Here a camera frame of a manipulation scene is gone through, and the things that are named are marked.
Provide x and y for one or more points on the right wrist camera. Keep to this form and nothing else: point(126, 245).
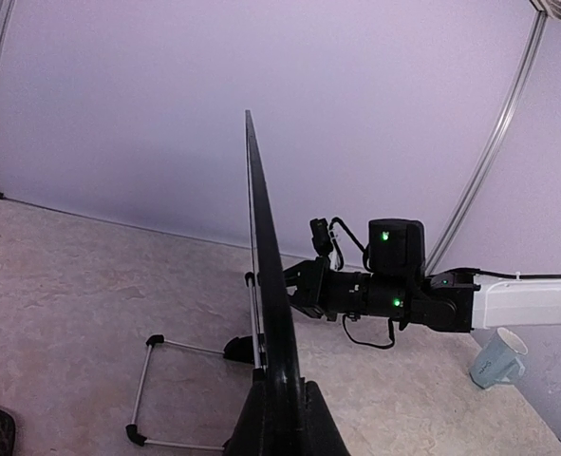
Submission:
point(325, 243)

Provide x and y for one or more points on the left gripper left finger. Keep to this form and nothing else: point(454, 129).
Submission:
point(250, 437)

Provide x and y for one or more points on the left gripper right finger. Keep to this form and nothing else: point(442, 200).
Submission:
point(322, 435)

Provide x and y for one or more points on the white whiteboard black frame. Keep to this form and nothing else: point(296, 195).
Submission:
point(282, 372)

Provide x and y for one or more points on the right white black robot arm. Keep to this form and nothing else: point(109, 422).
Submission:
point(393, 285)

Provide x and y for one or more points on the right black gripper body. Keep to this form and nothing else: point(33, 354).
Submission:
point(313, 294)

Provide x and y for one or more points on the light blue ceramic mug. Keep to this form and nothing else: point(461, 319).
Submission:
point(500, 361)

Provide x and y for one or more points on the right aluminium corner post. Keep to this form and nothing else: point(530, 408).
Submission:
point(491, 148)

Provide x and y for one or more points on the whiteboard wire stand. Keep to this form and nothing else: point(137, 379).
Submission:
point(187, 396)

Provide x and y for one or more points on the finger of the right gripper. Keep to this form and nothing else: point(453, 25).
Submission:
point(302, 306)
point(300, 275)

